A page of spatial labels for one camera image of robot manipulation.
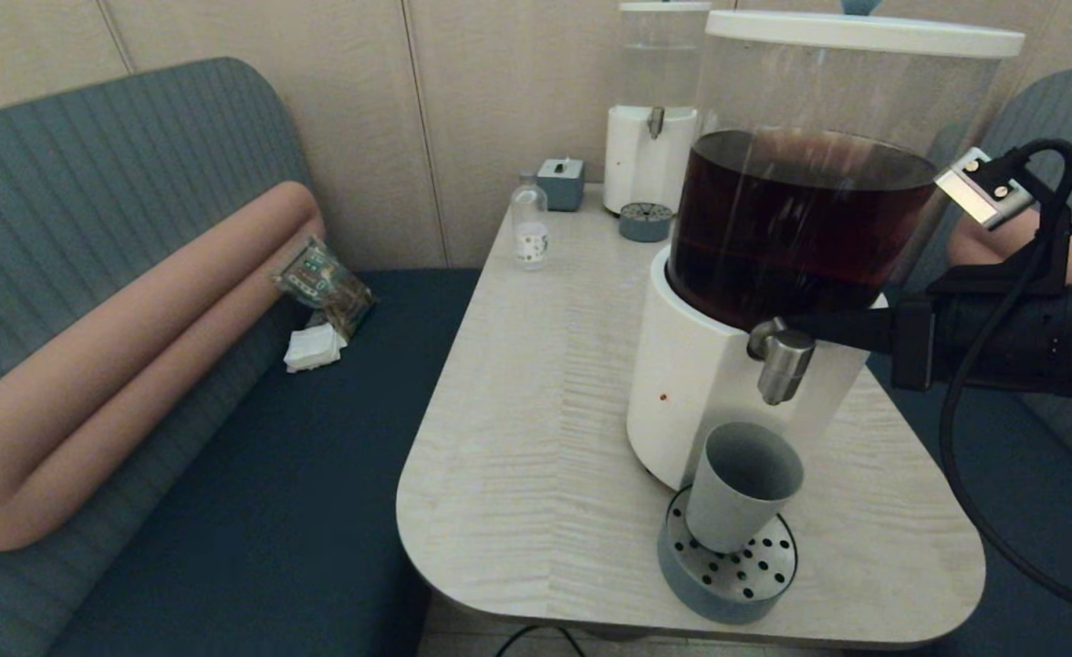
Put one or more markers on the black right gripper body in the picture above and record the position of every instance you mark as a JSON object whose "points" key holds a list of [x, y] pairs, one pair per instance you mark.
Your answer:
{"points": [[1010, 338]]}

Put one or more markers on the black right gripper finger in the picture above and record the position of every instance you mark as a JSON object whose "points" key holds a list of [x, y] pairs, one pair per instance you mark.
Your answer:
{"points": [[864, 339], [864, 319]]}

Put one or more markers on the large steel dispenser tap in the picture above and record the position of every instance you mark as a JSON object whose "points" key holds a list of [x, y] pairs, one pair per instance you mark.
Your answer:
{"points": [[783, 370]]}

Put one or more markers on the grey-blue plastic cup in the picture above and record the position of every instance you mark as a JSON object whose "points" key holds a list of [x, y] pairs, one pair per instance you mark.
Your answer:
{"points": [[744, 488]]}

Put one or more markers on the pink cylindrical sofa bolster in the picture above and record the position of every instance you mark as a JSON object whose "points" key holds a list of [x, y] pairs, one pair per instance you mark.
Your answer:
{"points": [[88, 383], [983, 248]]}

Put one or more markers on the large tea beverage dispenser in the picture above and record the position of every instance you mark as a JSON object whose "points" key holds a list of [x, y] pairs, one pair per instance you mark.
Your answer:
{"points": [[700, 365]]}

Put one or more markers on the dark blue sofa seat cushion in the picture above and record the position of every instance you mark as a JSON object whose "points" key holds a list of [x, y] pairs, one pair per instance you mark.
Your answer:
{"points": [[1046, 566], [271, 511]]}

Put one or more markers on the small round perforated drip tray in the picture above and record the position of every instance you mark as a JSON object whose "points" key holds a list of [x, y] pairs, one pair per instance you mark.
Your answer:
{"points": [[644, 224]]}

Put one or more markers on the small water beverage dispenser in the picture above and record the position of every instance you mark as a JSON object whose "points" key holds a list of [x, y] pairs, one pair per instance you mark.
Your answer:
{"points": [[640, 162]]}

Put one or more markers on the small steel dispenser tap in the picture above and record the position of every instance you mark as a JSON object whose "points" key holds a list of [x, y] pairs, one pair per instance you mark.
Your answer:
{"points": [[655, 123]]}

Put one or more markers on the large white dispenser lid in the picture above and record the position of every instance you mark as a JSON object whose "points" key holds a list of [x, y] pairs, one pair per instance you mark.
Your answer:
{"points": [[855, 30]]}

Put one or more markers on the large round perforated drip tray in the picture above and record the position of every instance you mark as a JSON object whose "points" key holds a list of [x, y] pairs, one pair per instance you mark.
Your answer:
{"points": [[700, 598]]}

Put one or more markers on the grey-blue square box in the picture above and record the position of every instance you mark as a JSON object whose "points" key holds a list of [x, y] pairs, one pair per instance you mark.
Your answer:
{"points": [[558, 187]]}

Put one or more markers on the small clear plastic bottle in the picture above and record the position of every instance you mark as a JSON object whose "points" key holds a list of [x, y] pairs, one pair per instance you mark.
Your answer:
{"points": [[529, 235]]}

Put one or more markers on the small white dispenser lid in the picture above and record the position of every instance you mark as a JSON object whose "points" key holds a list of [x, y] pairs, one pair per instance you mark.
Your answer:
{"points": [[663, 6]]}

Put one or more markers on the clear snack packet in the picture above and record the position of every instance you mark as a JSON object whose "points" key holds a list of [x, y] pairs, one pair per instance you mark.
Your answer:
{"points": [[326, 285]]}

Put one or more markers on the white napkin stack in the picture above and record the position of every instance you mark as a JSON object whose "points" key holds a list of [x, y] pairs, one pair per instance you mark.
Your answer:
{"points": [[314, 349]]}

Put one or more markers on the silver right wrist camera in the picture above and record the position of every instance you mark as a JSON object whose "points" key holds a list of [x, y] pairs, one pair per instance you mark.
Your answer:
{"points": [[978, 190]]}

